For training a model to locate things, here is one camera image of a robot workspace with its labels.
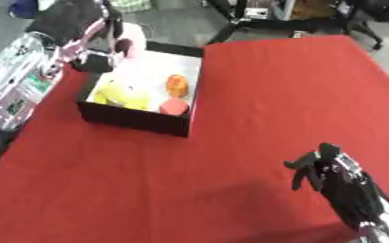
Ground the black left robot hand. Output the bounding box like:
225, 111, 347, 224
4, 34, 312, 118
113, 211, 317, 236
25, 0, 137, 74

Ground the orange toy fruit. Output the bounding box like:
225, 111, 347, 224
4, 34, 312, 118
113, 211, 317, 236
164, 74, 192, 99

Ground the black metal stand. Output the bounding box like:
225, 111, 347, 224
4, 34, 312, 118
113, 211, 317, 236
204, 0, 349, 45

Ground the blue bag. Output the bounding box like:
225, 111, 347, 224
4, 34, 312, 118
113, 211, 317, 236
7, 0, 57, 20

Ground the black office chair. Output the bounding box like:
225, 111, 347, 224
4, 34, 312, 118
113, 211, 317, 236
339, 0, 389, 51

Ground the red block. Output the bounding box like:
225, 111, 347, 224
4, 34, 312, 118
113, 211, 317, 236
157, 97, 192, 116

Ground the black box white inside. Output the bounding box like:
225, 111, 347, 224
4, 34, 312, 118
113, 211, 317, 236
73, 41, 207, 139

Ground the checked cloth bag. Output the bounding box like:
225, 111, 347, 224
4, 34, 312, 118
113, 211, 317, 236
109, 0, 154, 14

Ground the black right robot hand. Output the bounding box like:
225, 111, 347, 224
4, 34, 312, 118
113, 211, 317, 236
282, 141, 389, 233

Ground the pale pink soft toy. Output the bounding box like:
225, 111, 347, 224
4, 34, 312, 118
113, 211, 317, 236
111, 22, 150, 69

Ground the yellow soft toy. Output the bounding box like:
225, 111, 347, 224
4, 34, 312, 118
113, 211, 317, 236
89, 73, 154, 111

